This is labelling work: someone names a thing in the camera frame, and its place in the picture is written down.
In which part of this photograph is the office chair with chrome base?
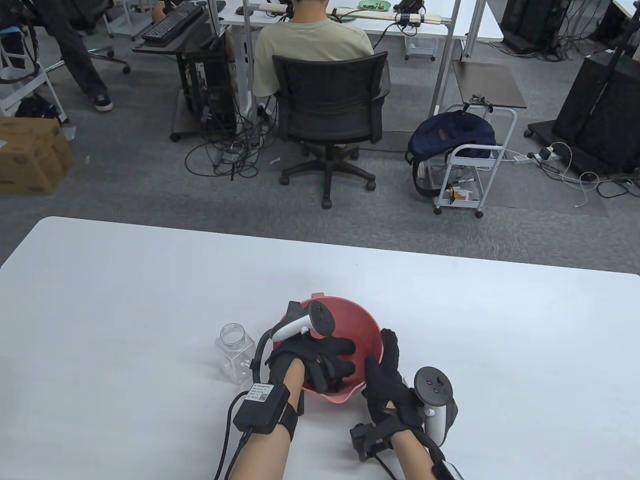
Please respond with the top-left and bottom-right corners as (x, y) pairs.
(87, 0), (132, 76)

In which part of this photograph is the brown side table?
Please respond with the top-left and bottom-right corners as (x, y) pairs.
(452, 61), (528, 110)

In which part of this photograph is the black mesh office chair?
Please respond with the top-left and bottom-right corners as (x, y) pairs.
(271, 51), (392, 210)

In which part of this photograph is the white metal rack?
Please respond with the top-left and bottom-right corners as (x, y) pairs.
(0, 30), (68, 126)

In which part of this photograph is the tangle of black cables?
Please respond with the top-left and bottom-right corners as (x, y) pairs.
(184, 107), (281, 182)

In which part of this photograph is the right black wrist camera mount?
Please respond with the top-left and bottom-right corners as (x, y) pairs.
(349, 421), (396, 461)

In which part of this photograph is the black keyboard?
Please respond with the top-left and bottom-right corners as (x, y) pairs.
(141, 4), (206, 43)

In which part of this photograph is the person's right forearm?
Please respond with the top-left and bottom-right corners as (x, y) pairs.
(392, 430), (441, 480)

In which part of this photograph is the left grey white controller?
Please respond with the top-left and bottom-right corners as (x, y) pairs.
(271, 300), (336, 344)

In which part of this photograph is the right grey white controller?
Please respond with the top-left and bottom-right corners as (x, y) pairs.
(414, 366), (459, 447)

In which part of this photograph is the white rolling cart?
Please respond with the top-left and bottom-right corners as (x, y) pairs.
(434, 104), (517, 218)

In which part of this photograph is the black bag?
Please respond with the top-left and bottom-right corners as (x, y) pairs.
(15, 91), (63, 123)

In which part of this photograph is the black computer tower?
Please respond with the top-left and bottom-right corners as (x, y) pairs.
(185, 37), (237, 136)

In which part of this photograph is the white power strip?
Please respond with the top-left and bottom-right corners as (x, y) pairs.
(512, 145), (566, 166)

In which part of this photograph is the pink salad bowl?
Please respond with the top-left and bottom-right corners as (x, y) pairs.
(272, 292), (386, 405)

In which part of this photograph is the black equipment rack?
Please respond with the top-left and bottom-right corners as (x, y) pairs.
(500, 0), (573, 55)

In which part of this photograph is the clear plastic jar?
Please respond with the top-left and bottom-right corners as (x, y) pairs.
(215, 323), (258, 385)

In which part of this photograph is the grey white controller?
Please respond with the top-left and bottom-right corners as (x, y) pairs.
(414, 366), (459, 447)
(271, 300), (336, 344)

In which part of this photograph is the person's left forearm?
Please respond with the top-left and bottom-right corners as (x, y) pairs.
(227, 357), (306, 480)

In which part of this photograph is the silver metal frame post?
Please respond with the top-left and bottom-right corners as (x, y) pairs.
(243, 0), (258, 126)
(431, 0), (461, 118)

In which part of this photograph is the person's right hand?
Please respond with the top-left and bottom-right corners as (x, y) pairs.
(363, 327), (427, 430)

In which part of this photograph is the navy blue backpack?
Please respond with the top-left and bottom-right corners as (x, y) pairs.
(406, 111), (497, 198)

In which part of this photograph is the person's left hand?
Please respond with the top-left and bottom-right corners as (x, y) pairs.
(265, 335), (357, 396)

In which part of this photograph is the black wheeled cabinet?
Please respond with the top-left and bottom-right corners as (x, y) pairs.
(524, 30), (640, 176)

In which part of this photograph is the white office desk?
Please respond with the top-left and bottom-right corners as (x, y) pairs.
(218, 0), (505, 43)

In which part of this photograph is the brown cardboard box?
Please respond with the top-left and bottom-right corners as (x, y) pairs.
(0, 116), (75, 196)

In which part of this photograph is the black rolling computer stand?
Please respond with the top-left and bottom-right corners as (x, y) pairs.
(131, 5), (238, 142)

